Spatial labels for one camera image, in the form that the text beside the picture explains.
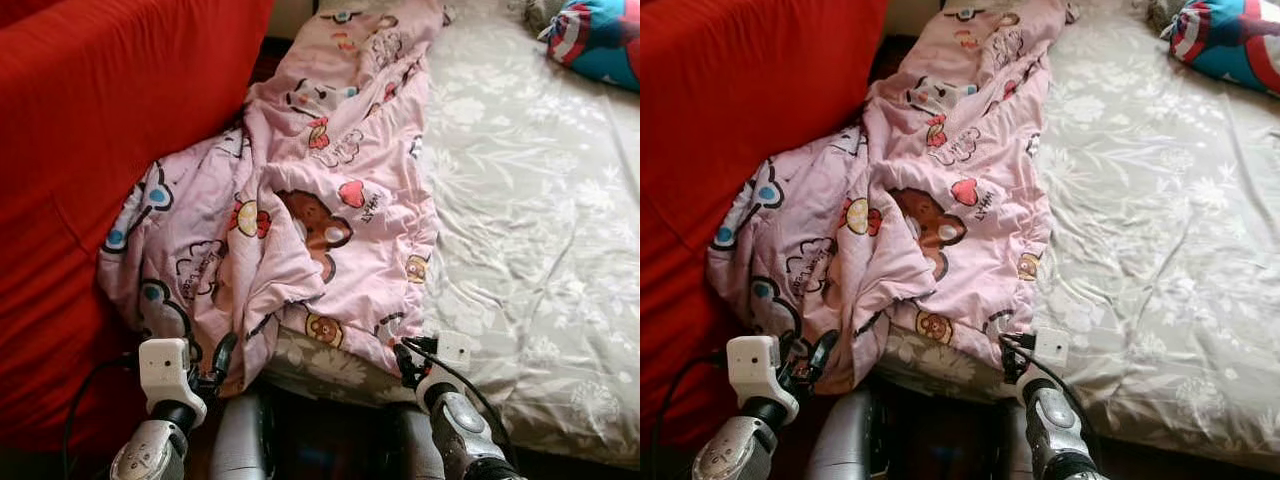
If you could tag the pink cartoon print blanket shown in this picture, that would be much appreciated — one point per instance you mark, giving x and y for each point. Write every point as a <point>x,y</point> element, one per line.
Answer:
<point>330,150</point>
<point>940,150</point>

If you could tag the grey floral bed sheet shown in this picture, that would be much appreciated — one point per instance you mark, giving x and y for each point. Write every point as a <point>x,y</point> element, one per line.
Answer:
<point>540,220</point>
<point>1160,220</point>

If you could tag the red white blue bolster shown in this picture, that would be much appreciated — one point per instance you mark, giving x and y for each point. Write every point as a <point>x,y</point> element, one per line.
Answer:
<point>605,45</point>
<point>1230,45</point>

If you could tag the robot leg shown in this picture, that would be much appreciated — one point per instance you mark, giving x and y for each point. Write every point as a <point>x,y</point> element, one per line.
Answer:
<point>410,450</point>
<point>240,440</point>
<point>840,440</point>
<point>1010,450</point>

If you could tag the robot left leg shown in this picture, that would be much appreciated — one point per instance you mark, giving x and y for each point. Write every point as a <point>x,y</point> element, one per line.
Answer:
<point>240,440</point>
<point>840,440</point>

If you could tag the robot right leg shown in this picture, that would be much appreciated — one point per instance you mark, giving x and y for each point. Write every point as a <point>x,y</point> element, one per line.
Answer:
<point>410,450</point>
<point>1010,450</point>

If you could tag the large red cushion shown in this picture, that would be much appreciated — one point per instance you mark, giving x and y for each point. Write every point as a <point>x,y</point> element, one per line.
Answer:
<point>90,150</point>
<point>740,130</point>

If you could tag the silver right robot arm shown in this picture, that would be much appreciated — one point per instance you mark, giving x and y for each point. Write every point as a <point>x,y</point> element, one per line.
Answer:
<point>460,425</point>
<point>1055,430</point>

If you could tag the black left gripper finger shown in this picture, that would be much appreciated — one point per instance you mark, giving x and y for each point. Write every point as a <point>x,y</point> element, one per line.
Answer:
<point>825,350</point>
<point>224,352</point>

